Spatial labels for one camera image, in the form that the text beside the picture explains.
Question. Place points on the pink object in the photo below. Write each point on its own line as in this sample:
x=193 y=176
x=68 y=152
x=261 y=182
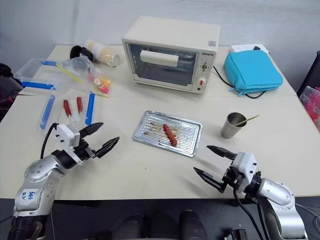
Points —
x=311 y=102

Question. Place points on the clear plastic bag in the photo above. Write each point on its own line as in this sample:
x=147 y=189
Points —
x=82 y=68

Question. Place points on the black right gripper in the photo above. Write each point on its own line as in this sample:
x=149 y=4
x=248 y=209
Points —
x=235 y=181

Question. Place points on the silver baking tray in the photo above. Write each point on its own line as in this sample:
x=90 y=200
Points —
x=150 y=132

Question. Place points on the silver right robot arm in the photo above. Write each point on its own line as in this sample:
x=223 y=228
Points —
x=280 y=197

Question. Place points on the clear box lid blue clips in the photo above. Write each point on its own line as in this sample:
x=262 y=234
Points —
x=60 y=120

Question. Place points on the cream toaster oven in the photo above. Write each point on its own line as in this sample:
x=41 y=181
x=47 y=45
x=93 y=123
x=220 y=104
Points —
x=170 y=55

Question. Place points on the black device under table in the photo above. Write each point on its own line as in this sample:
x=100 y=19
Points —
x=237 y=235

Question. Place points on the dark equipment beside table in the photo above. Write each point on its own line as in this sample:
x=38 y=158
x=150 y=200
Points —
x=7 y=87

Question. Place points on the colourful toy food pieces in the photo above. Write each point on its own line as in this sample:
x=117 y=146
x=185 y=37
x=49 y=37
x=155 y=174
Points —
x=101 y=83

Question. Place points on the clear plastic box blue clips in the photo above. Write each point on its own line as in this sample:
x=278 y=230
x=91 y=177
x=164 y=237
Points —
x=32 y=72

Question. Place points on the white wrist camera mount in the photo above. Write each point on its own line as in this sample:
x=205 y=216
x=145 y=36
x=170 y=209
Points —
x=246 y=165
x=65 y=136

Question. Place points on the wooden stick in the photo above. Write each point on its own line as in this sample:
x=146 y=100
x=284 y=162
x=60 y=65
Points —
x=250 y=120

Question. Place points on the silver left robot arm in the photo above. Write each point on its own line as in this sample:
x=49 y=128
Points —
x=37 y=175

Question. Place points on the metal cup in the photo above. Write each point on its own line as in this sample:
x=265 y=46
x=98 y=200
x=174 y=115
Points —
x=231 y=127

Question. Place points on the teal fabric pouch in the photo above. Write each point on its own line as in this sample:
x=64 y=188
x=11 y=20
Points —
x=252 y=70

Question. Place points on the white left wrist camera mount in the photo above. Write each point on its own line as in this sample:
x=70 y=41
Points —
x=65 y=136

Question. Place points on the clear plastic jar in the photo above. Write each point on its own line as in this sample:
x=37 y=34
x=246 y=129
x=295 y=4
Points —
x=105 y=53

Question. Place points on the white power strip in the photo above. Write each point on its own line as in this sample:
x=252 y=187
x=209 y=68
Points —
x=246 y=47

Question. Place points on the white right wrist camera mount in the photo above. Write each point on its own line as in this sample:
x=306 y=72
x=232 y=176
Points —
x=246 y=165

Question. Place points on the black object beside table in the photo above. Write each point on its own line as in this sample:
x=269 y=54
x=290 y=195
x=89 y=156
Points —
x=312 y=72

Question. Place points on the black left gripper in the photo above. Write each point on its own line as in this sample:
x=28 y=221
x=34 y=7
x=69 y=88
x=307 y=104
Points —
x=83 y=151

